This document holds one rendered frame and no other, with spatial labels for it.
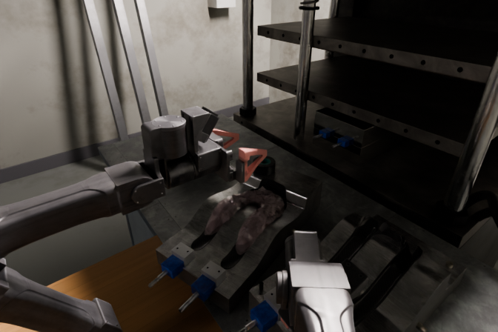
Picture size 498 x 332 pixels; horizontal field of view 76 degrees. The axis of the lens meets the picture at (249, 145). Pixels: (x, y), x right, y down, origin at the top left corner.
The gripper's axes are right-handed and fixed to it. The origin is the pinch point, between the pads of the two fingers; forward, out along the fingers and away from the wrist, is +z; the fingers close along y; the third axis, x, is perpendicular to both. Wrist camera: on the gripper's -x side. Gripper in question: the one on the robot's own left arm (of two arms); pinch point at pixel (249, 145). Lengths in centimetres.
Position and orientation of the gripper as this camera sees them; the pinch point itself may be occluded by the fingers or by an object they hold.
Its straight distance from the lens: 68.2
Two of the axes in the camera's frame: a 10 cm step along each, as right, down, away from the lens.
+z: 7.9, -2.7, 5.5
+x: -0.2, 8.9, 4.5
